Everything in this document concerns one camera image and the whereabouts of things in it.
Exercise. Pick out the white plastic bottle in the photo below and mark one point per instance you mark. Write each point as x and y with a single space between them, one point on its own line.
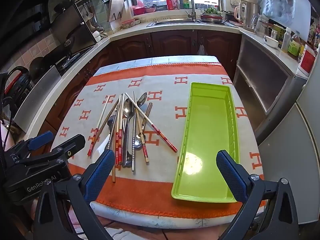
286 41

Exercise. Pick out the red bowl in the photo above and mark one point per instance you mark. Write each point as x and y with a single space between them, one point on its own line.
138 10

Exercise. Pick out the dark brown wooden chopstick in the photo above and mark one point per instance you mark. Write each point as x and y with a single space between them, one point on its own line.
110 115

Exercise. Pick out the small steel fork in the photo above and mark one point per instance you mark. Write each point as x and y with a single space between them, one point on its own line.
111 123

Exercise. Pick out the steel basin with vegetables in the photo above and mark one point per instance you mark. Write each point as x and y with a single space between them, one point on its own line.
211 16

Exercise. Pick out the clear plastic bag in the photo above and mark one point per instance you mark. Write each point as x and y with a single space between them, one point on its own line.
280 2

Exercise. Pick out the black wok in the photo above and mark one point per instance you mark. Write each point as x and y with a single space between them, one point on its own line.
37 67

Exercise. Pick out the dark wooden kitchen cabinets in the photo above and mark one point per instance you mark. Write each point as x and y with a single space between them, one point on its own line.
175 43

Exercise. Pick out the black and red object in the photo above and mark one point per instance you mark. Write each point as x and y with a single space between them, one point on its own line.
17 80

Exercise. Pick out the green plastic tray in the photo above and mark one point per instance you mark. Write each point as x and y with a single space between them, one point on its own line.
207 130

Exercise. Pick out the large steel spoon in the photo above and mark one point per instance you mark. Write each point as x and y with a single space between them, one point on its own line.
128 110

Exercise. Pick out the steel splash panel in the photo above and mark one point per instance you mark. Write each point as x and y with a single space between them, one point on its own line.
37 97

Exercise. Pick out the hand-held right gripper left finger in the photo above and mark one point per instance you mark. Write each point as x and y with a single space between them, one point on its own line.
100 172

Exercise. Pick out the grey refrigerator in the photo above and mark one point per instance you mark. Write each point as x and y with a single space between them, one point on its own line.
295 155

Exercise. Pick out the red spray bottle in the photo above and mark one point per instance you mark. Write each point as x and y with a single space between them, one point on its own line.
169 2

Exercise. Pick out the white hanging plastic bag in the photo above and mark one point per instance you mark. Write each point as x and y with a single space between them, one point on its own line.
201 50

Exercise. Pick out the white electric kettle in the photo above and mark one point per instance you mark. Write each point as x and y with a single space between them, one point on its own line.
241 11

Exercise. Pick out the red container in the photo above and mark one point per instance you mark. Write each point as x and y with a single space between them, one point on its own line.
307 60

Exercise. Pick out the pink bottle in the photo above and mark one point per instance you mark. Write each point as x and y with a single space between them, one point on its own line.
176 2

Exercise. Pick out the pink-rimmed bowl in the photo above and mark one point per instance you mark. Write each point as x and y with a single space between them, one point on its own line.
128 23

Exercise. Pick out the gas stove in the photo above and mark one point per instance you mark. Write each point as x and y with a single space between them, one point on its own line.
72 60

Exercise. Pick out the white ceramic spoon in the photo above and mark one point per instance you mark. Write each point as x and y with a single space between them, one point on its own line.
103 146

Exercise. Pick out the white kitchen countertop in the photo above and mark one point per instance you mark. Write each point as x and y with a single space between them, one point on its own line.
175 27

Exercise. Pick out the green-labelled bottle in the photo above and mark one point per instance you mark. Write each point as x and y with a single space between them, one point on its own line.
295 46

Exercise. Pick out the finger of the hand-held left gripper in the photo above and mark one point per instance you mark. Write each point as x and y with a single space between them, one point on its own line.
72 145
41 140

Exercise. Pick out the steel sink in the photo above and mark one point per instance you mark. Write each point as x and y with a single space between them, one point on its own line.
170 22

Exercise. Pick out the small white bowl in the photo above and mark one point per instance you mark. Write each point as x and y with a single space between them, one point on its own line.
96 35

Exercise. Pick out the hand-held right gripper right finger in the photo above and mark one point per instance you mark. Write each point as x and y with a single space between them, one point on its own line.
231 175

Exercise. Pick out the green dish soap bottle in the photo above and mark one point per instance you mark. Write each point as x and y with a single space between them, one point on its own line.
186 2

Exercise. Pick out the steel faucet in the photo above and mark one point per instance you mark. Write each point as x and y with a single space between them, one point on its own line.
191 5

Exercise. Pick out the steel appliance cabinet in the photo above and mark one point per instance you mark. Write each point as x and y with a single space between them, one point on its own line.
260 80

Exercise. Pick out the white cutting board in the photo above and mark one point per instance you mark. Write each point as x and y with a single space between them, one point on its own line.
116 8

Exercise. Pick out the glass jug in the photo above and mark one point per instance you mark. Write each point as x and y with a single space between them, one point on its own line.
261 26

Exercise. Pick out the steel soup spoon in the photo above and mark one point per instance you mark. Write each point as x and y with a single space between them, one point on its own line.
143 98

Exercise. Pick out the steel chopstick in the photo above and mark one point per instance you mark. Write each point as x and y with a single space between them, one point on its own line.
134 162

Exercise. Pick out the orange patterned blanket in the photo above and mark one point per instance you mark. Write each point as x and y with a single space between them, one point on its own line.
162 80

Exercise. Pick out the red patterned chopstick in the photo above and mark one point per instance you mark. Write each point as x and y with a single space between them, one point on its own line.
155 128
117 145
98 127
121 145

